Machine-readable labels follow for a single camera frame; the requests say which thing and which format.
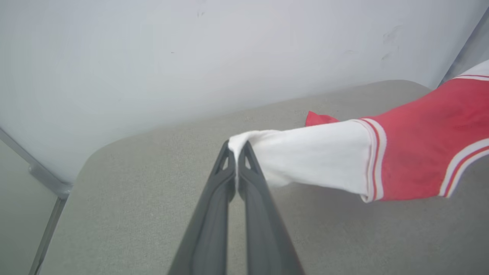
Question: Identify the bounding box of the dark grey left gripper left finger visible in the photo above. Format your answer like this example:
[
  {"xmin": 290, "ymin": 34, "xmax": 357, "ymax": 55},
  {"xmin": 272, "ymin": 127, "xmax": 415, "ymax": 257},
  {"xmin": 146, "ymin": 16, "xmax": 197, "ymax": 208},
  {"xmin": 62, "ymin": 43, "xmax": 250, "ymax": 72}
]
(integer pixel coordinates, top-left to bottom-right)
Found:
[{"xmin": 168, "ymin": 139, "xmax": 235, "ymax": 275}]

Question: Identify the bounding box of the red white basketball jersey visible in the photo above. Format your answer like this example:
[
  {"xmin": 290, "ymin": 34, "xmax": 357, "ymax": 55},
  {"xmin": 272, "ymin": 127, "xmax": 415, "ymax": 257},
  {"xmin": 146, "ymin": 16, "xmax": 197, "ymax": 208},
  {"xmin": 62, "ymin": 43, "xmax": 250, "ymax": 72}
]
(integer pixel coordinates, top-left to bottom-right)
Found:
[{"xmin": 228, "ymin": 59, "xmax": 489, "ymax": 203}]

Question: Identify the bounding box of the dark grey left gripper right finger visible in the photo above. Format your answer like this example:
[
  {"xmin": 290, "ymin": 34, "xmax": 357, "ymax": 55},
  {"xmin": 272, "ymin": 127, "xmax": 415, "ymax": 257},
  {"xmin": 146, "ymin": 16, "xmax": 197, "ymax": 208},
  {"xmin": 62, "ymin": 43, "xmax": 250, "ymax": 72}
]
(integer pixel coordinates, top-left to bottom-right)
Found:
[{"xmin": 238, "ymin": 141, "xmax": 306, "ymax": 275}]

